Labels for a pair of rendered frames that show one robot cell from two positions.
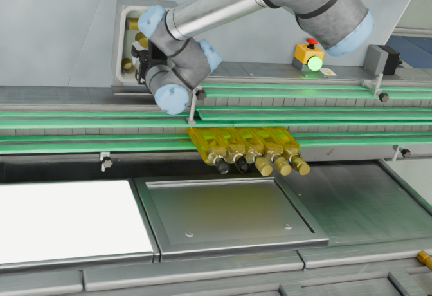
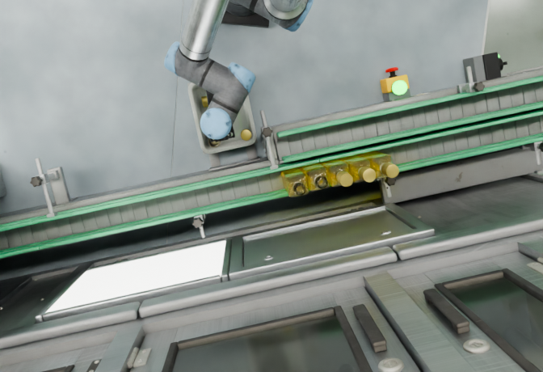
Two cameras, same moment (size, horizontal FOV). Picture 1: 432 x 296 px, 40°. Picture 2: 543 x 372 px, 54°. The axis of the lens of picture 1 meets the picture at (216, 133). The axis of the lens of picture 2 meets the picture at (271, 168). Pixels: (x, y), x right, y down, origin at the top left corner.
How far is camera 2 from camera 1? 76 cm
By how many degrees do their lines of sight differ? 29
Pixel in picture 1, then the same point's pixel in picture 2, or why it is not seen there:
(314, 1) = not seen: outside the picture
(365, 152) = (505, 168)
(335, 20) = not seen: outside the picture
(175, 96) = (213, 117)
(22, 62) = (127, 164)
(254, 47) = (337, 95)
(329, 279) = (431, 264)
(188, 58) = (215, 78)
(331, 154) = (462, 180)
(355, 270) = (469, 250)
